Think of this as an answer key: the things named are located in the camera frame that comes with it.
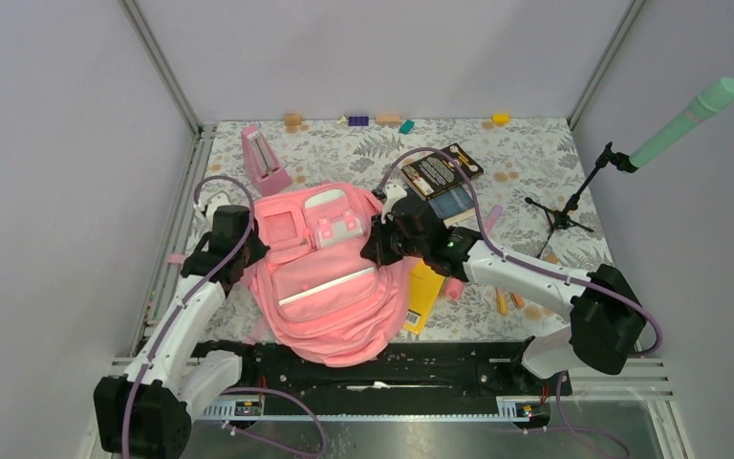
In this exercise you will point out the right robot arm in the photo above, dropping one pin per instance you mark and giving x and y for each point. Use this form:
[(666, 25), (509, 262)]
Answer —
[(604, 316)]

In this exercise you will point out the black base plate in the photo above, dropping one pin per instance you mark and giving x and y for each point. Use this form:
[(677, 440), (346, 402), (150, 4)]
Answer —
[(405, 379)]

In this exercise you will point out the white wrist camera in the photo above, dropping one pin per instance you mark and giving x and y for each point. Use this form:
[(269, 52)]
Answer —
[(214, 204), (393, 192)]

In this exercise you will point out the dark blue book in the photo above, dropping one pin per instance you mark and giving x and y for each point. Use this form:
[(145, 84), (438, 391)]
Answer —
[(453, 206)]

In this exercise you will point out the yellow marker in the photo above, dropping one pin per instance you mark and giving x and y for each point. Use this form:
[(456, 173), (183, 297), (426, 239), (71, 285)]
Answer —
[(501, 301)]

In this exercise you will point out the long wooden block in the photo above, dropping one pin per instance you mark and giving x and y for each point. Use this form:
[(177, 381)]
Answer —
[(388, 119)]

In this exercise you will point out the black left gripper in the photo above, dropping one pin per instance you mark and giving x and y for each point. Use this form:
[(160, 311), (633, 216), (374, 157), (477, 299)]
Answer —
[(259, 249)]

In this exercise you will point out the black paperback book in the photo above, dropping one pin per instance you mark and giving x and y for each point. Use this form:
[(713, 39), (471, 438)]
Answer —
[(433, 175)]

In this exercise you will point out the pink clear pencil case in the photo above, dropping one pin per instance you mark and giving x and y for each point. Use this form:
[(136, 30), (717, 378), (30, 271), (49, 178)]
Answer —
[(453, 289)]

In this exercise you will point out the black microphone tripod stand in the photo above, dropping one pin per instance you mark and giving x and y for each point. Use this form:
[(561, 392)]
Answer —
[(560, 219)]

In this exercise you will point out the pink metronome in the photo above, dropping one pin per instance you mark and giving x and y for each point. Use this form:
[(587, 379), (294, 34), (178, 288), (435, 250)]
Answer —
[(265, 172)]

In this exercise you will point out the floral table mat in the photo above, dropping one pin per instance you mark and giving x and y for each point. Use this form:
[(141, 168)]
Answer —
[(534, 158)]

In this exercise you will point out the orange marker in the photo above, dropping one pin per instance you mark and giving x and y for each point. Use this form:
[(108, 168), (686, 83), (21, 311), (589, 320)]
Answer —
[(517, 300)]

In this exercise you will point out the mint green microphone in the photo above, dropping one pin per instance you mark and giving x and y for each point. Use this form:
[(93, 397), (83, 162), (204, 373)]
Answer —
[(705, 105)]

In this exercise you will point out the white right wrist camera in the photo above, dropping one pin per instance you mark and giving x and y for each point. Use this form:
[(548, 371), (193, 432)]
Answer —
[(393, 192)]

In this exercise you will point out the purple toy brick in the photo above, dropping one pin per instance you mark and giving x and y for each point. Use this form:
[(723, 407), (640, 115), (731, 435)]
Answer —
[(358, 121)]

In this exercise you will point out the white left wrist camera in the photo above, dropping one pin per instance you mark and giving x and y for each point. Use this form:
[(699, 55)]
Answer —
[(214, 204)]

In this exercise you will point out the yellow notebook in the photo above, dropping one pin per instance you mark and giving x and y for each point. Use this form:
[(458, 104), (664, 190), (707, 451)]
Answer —
[(424, 289)]

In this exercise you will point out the teal block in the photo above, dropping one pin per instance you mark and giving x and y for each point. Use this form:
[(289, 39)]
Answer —
[(406, 127)]

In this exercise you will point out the yellow block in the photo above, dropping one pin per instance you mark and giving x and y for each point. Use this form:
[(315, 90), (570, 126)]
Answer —
[(501, 118)]

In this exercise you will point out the pink student backpack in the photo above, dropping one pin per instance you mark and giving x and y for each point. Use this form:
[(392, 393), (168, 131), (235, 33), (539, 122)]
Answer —
[(315, 291)]

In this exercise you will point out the wooden block far left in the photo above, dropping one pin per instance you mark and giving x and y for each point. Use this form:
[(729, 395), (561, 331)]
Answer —
[(292, 119)]

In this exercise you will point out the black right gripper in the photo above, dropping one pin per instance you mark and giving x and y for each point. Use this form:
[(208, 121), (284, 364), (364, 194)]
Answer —
[(376, 248)]

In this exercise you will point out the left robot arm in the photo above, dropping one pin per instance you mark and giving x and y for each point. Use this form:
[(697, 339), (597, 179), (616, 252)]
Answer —
[(148, 411)]

